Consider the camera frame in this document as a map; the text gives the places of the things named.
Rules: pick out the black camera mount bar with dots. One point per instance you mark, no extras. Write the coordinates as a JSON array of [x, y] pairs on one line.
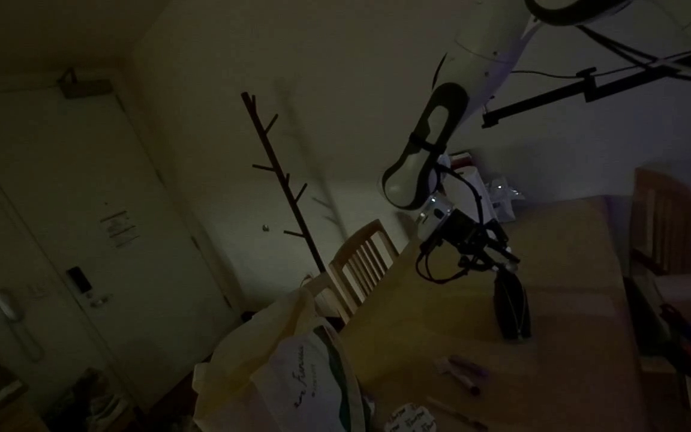
[[593, 88]]

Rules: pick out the wooden chair at right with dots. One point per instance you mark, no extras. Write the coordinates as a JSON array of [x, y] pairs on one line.
[[659, 246]]

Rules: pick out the wooden chair behind table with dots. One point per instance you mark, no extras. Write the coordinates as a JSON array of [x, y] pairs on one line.
[[361, 266]]

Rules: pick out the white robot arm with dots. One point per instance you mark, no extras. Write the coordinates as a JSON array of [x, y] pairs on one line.
[[473, 69]]

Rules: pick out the white and green shopping bag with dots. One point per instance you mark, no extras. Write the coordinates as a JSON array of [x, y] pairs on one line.
[[285, 370]]

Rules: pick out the white door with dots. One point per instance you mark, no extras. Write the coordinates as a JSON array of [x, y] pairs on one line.
[[77, 178]]

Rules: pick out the black zip pouch bag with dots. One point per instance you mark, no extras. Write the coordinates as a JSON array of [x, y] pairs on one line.
[[513, 305]]

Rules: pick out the small purple tube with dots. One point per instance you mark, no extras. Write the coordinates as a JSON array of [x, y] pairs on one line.
[[465, 374]]

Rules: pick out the thin pen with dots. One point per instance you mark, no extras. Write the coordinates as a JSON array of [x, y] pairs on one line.
[[456, 414]]

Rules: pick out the black coat rack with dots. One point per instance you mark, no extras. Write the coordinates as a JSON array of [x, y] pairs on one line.
[[281, 176]]

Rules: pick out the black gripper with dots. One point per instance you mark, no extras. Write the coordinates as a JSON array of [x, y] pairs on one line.
[[480, 246]]

